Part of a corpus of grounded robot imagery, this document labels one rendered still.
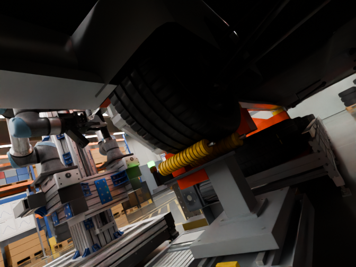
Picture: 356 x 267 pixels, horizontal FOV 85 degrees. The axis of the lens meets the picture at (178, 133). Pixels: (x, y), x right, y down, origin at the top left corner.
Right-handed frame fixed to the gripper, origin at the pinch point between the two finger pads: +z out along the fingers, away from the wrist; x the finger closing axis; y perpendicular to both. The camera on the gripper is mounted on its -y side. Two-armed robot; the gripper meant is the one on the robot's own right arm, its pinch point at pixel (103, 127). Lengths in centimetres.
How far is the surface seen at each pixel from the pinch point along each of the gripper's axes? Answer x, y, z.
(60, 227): 699, -26, 209
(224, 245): -40, -62, -3
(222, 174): -42, -44, 12
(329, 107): -135, -40, 1315
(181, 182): -22.2, -40.2, 12.0
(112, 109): -22.2, -3.3, -9.4
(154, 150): -22.5, -23.1, 3.8
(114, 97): -32.6, -4.7, -15.3
